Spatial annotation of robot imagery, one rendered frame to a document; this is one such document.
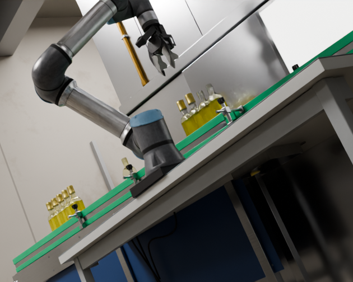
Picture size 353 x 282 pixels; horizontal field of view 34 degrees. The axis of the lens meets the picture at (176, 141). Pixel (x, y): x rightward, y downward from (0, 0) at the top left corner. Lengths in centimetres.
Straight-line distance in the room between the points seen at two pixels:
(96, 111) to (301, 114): 90
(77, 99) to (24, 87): 345
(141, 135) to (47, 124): 354
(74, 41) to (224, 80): 77
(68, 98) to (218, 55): 77
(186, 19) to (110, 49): 54
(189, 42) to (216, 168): 114
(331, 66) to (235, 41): 120
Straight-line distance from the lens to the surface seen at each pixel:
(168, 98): 284
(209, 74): 264
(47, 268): 325
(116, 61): 309
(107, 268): 290
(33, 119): 545
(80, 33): 212
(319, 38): 235
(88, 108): 215
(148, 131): 196
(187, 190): 184
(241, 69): 253
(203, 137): 235
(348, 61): 146
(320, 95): 143
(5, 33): 538
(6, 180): 510
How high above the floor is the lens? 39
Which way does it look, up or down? 14 degrees up
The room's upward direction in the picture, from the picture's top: 24 degrees counter-clockwise
